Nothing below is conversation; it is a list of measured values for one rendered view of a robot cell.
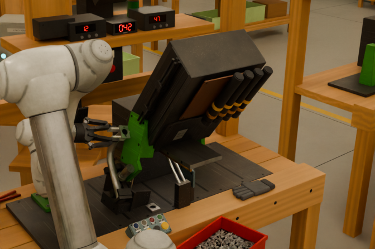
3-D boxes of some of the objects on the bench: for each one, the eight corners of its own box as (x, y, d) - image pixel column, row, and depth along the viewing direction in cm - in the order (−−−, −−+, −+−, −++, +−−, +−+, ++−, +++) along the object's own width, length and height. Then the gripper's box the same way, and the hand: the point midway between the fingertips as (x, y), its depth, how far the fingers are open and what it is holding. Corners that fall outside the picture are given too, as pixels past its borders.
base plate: (273, 176, 268) (273, 172, 267) (49, 259, 206) (48, 254, 205) (215, 144, 299) (215, 140, 298) (5, 207, 237) (5, 203, 236)
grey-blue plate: (195, 201, 242) (196, 170, 237) (191, 202, 241) (192, 172, 236) (181, 191, 249) (182, 162, 244) (177, 192, 248) (178, 163, 243)
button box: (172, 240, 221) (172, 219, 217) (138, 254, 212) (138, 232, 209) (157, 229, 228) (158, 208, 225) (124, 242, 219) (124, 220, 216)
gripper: (80, 148, 213) (134, 148, 228) (72, 109, 219) (125, 112, 234) (71, 156, 218) (124, 156, 233) (63, 118, 224) (115, 120, 239)
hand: (117, 134), depth 231 cm, fingers closed on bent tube, 3 cm apart
